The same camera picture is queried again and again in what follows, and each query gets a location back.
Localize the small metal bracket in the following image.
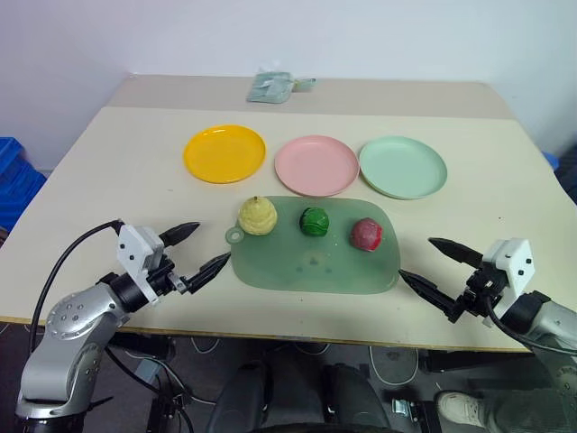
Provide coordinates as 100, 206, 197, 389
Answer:
390, 398, 421, 417

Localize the dark object beside table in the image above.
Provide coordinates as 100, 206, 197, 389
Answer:
554, 143, 577, 205

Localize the blue plastic crate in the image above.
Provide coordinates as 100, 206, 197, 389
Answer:
0, 134, 49, 236

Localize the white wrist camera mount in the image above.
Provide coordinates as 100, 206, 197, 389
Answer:
116, 225, 166, 307
481, 237, 535, 318

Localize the green round fruit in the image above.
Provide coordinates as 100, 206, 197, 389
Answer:
298, 207, 331, 237

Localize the black table frame bar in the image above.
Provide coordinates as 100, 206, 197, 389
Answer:
423, 348, 540, 374

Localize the dark rounded shape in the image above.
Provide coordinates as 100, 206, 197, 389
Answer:
320, 362, 392, 433
206, 360, 277, 433

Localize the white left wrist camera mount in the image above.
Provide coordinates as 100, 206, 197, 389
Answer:
116, 225, 166, 307

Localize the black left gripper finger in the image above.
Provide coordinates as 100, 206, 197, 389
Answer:
159, 221, 202, 249
181, 253, 233, 295

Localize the light green plate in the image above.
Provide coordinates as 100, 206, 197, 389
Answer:
358, 135, 449, 200

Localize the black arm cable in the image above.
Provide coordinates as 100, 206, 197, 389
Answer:
29, 218, 125, 349
484, 288, 577, 354

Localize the green cloth bundle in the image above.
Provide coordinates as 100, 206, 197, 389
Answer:
245, 70, 295, 105

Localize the pink plate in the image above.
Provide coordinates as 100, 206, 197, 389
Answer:
273, 135, 361, 198

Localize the yellow pear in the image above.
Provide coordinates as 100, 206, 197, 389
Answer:
237, 195, 279, 236

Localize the grey trouser leg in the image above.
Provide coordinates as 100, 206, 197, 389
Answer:
482, 386, 577, 433

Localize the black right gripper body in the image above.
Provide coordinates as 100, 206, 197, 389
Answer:
454, 263, 509, 320

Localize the translucent green cutting board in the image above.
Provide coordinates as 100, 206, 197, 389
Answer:
224, 194, 400, 296

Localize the white cable loop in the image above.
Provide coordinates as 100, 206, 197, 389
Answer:
368, 345, 421, 385

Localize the red round fruit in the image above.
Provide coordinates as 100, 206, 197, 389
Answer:
350, 217, 385, 253

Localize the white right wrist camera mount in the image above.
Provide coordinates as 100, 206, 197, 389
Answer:
481, 237, 535, 318

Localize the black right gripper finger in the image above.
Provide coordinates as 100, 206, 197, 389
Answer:
398, 269, 462, 325
427, 237, 484, 269

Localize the yellow plate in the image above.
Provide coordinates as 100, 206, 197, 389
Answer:
182, 124, 267, 185

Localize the white shoe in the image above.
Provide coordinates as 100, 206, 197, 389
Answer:
434, 390, 490, 428

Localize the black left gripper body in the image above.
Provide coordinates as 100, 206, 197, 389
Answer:
146, 253, 187, 298

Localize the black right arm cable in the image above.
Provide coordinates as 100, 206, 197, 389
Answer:
484, 288, 577, 354

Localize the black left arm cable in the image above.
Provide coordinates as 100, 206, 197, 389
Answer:
29, 218, 125, 349

